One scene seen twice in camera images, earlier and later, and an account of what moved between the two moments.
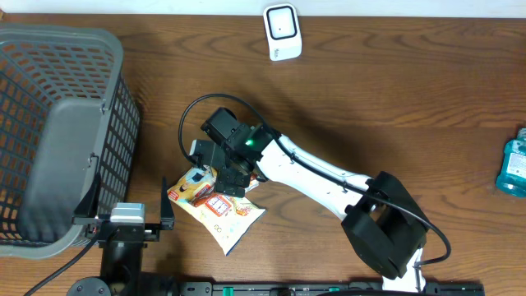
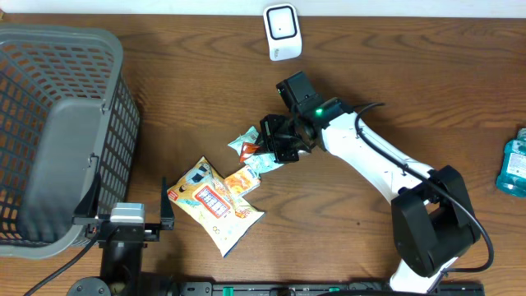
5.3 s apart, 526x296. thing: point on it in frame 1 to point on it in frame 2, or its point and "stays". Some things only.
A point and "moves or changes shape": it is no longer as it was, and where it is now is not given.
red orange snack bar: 205,194 moves or changes shape
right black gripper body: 231,178 to 280,135
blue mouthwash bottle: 511,178 stays
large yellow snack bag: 228,219 stays
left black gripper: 152,224 stays
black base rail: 324,289 stays
